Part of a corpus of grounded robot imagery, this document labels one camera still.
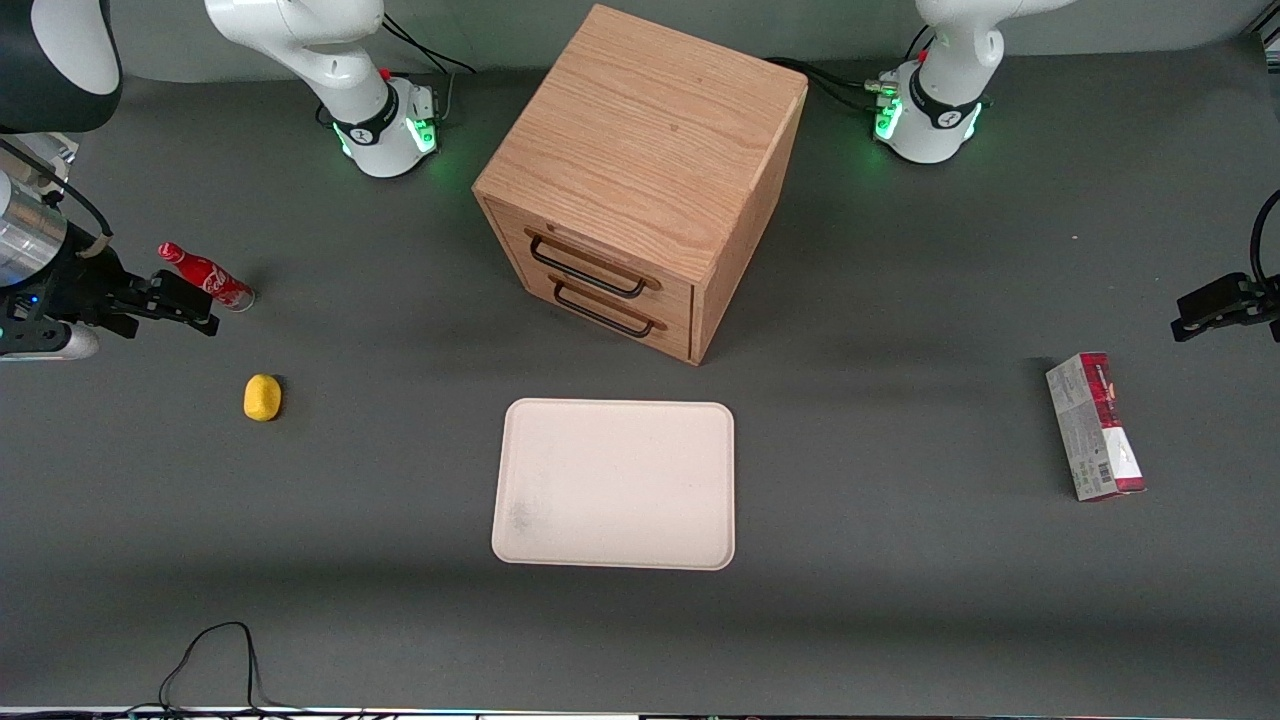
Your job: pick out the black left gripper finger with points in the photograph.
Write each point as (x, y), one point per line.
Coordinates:
(1205, 322)
(1212, 293)

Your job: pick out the grey and red carton box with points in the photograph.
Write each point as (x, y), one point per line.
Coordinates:
(1095, 430)

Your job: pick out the cream rectangular tray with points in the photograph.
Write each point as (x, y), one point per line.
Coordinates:
(615, 485)

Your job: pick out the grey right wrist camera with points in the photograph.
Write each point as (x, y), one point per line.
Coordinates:
(50, 343)

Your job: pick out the red coke bottle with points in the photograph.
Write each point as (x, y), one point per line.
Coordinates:
(215, 282)

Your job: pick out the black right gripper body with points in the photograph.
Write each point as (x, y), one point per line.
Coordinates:
(83, 279)

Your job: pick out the yellow lemon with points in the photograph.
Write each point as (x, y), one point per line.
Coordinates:
(262, 397)

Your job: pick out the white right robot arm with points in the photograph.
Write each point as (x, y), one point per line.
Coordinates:
(345, 75)

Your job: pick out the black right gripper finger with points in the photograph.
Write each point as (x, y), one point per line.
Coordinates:
(185, 322)
(185, 288)

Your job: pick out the wooden drawer cabinet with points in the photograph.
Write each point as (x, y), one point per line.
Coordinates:
(650, 150)

